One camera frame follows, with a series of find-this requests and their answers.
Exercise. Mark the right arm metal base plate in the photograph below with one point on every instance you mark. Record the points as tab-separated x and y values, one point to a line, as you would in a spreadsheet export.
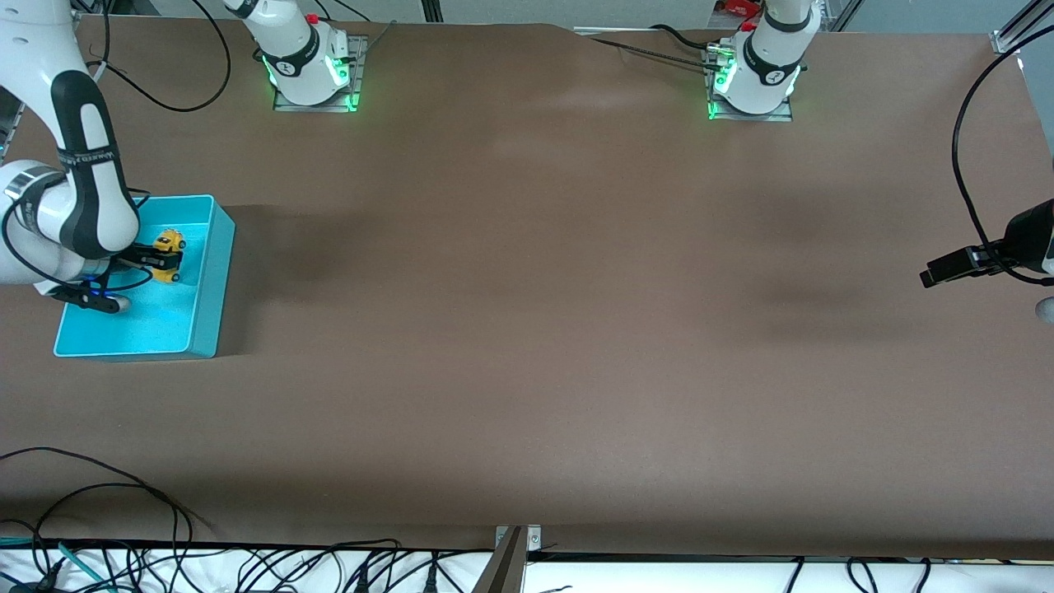
358	74

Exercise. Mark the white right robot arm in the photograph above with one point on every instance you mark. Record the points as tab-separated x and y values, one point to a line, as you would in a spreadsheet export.
33	41

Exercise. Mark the red box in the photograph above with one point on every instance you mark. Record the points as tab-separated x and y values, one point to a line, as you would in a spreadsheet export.
739	7

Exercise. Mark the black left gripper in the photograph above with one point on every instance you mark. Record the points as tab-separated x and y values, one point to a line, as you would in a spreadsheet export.
1023	237

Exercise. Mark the yellow beetle toy car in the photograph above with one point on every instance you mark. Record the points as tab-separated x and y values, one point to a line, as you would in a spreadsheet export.
170	241

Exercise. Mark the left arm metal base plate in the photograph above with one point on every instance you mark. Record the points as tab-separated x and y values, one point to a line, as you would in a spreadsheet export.
786	115

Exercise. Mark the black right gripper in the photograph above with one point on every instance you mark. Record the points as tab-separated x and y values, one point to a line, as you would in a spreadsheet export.
138	260

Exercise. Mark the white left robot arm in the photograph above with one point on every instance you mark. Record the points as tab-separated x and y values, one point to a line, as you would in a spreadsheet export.
766	66

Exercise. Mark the grey metal bar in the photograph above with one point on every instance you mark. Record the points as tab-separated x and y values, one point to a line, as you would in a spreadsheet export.
502	572

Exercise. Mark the brown table cover sheet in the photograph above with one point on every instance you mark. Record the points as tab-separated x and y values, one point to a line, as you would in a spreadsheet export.
527	329

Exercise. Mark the aluminium frame extrusion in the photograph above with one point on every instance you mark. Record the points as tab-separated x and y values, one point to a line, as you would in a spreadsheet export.
1021	25

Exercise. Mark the silver metal bracket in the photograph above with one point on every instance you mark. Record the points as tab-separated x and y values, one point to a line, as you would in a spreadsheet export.
533	537

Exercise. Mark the teal plastic bin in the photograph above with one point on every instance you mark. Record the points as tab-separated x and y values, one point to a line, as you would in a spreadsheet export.
165	329

